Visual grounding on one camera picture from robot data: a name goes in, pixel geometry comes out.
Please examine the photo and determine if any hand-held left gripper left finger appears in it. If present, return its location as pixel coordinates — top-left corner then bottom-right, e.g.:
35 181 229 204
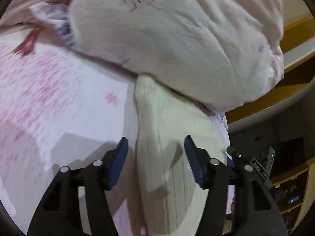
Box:
27 137 129 236

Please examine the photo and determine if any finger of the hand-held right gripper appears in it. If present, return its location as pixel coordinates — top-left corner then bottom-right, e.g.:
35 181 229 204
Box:
226 146 250 168

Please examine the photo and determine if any pink floral bed sheet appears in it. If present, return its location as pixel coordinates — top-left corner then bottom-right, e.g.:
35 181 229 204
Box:
0 27 232 236

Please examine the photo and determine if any large pink floral pillow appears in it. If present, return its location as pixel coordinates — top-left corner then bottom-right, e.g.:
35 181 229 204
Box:
30 0 286 113

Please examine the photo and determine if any cream cable-knit cardigan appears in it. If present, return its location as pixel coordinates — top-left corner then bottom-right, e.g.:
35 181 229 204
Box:
133 75 228 235

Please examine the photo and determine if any wooden shelf unit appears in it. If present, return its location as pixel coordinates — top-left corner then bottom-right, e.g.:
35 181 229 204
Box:
269 162 315 234

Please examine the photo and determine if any wooden headboard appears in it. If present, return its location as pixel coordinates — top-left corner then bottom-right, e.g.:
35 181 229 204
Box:
225 15 315 124

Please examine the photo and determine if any small pink floral pillow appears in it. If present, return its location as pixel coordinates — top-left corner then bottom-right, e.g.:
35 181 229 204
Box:
0 0 82 30

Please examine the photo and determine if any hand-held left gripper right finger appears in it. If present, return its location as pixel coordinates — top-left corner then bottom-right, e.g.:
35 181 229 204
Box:
184 135 288 236

